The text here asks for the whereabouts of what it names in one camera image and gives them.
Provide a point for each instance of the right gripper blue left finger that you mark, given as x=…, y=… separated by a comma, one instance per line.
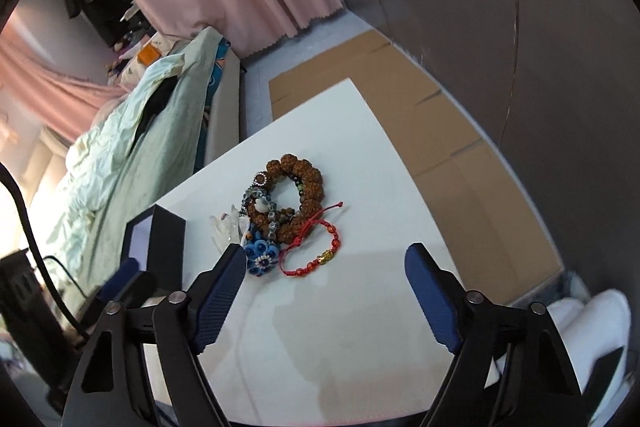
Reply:
x=184, y=324

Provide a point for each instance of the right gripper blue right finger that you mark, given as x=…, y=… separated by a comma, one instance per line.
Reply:
x=465, y=323

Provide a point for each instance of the black jewelry box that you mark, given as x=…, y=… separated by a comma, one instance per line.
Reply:
x=155, y=239

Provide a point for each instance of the blue flower brooch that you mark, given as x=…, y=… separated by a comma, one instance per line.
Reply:
x=262, y=253

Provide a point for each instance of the white butterfly brooch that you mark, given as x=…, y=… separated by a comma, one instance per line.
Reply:
x=229, y=228

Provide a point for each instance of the flattened cardboard sheet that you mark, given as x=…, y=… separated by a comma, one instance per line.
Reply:
x=491, y=231

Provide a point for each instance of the white cloth bundle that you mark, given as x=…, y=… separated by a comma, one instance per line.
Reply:
x=596, y=333

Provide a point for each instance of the pale green duvet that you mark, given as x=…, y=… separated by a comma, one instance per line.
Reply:
x=94, y=162

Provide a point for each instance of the green bed sheet bed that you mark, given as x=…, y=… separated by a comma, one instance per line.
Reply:
x=200, y=123

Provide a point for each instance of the black garment on bed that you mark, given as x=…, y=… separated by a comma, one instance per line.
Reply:
x=154, y=106

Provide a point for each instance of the orange box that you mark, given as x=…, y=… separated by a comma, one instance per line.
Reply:
x=148, y=54

